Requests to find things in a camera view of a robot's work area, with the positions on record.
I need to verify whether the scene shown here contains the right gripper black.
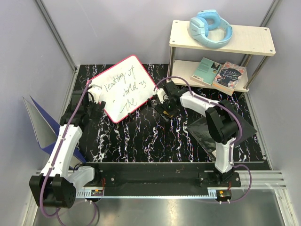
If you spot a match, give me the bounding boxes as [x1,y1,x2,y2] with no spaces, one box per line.
[154,97,181,122]

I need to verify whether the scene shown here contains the pink framed whiteboard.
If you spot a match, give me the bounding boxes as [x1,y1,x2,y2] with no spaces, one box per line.
[89,55,155,123]

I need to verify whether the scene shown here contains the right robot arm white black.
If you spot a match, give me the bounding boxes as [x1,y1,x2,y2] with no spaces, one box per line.
[153,81,242,187]

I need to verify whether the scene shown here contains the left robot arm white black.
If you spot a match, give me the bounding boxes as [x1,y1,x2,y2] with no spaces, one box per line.
[29,88,105,209]

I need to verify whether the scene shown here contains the black notebook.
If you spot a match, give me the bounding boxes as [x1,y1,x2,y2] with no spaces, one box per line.
[188,113,257,161]

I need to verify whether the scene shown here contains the teal paperback book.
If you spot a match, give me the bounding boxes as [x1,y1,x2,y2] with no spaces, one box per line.
[191,57,223,87]

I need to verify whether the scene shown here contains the little women book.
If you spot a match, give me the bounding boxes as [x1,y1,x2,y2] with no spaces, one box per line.
[211,62,246,96]

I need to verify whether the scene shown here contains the blue headphones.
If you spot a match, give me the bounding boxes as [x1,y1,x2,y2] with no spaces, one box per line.
[189,9,233,49]

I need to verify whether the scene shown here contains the white two-tier shelf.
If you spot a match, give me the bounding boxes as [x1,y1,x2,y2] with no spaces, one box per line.
[167,20,276,92]

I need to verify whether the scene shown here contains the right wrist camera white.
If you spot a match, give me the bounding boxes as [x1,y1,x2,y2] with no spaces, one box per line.
[153,88,168,103]

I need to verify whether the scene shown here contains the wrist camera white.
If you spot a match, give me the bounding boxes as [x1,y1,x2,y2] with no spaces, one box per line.
[88,85,103,104]
[153,88,168,103]

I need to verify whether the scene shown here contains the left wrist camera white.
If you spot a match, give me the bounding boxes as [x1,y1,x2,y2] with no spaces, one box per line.
[88,85,103,104]

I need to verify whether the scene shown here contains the blue ring binder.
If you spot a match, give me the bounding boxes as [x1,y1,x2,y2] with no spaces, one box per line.
[23,97,86,168]

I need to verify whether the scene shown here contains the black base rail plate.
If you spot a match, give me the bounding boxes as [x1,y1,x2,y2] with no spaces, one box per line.
[84,162,241,188]

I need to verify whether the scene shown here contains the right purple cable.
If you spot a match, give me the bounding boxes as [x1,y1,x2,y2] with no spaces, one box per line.
[152,76,253,203]

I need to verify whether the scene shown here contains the purple cable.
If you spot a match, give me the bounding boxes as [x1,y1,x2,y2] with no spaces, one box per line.
[40,81,101,226]
[152,76,253,203]

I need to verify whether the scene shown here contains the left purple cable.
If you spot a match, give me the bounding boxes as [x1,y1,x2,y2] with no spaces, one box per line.
[40,81,101,226]

